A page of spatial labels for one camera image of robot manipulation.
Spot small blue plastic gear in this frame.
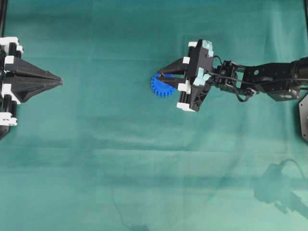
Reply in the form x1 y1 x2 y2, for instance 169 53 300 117
151 73 175 98

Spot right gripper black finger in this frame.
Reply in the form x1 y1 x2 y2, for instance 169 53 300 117
160 56 190 75
161 76 191 93

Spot black frame post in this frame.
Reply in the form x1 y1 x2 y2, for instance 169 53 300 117
0 0 8 38

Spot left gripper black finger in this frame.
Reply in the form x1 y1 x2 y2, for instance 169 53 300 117
4 55 62 81
2 78 63 104

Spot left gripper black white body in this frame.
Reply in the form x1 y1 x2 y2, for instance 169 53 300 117
0 37 24 139

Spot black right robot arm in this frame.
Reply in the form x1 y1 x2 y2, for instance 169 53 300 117
157 39 308 112

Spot green table cloth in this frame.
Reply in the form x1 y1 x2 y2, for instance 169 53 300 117
0 0 308 231

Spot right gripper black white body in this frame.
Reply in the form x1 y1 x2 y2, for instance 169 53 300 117
177 39 214 112

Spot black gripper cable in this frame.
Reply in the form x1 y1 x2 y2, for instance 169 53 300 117
204 55 308 103

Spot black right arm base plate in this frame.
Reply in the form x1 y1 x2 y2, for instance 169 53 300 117
298 95 308 142

